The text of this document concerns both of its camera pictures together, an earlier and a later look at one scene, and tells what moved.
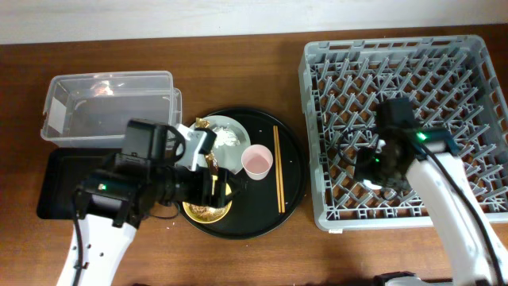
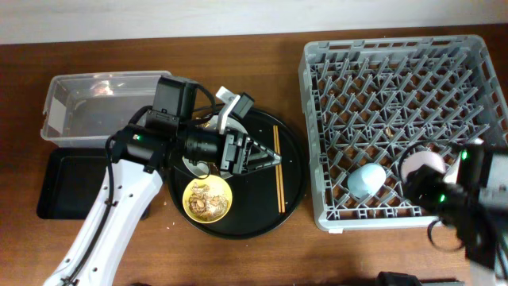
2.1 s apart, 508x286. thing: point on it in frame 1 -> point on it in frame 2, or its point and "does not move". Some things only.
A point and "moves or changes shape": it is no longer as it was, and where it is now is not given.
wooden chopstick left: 277,168 does not move
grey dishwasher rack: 451,83 does not move
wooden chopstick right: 280,168 does not move
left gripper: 205,197 -> 235,162
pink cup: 257,160 moves or changes shape
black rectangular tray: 62,171 does not move
